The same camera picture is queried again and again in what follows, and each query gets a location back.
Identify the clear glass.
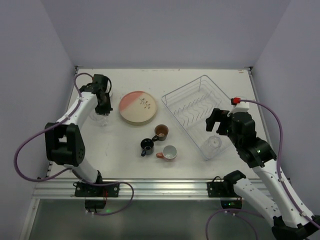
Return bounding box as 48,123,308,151
207,135,222,151
89,110,109,127

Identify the white ceramic bowl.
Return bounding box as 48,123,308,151
109,89,114,99

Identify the cream plate orange patch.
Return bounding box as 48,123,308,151
118,90,158,116

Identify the cream plate yellow patch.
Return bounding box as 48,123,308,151
124,118,154,126

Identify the cream plate green patch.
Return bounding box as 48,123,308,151
123,115,156,126

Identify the blue mug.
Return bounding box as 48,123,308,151
140,138,154,157

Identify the black mug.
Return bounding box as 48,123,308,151
152,124,169,142

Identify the pink mug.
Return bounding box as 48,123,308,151
156,145,178,162

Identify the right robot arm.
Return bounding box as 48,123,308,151
205,108,320,240

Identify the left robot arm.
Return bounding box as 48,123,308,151
44,74,113,184

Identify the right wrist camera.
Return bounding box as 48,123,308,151
227,101,250,117

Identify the white wire dish rack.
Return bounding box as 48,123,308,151
161,75,232,160

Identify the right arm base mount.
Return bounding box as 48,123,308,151
206,176,243,210

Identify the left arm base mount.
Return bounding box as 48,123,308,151
73,181,120,213

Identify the aluminium mounting rail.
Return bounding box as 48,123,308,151
31,177,296,201

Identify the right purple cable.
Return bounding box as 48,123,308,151
205,96,320,240

